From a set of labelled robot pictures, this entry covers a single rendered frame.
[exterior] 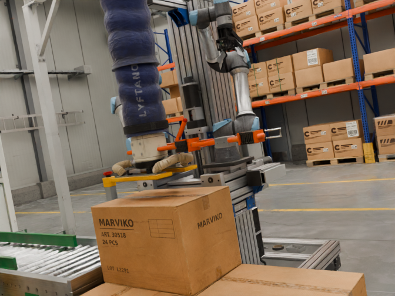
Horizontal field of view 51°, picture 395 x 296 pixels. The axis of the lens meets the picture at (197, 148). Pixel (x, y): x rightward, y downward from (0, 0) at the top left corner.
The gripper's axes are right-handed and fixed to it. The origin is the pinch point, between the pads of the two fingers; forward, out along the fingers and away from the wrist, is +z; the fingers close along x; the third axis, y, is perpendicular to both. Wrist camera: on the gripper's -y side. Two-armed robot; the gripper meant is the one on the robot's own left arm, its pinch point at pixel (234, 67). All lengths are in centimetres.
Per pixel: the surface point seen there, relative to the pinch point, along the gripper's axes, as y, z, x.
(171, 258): 48, 81, -18
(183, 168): 24, 45, -23
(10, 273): 62, 93, -133
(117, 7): 38, -35, -35
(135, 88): 36.6, 3.6, -33.6
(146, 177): 43, 45, -30
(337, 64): -678, -53, -163
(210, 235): 30, 76, -9
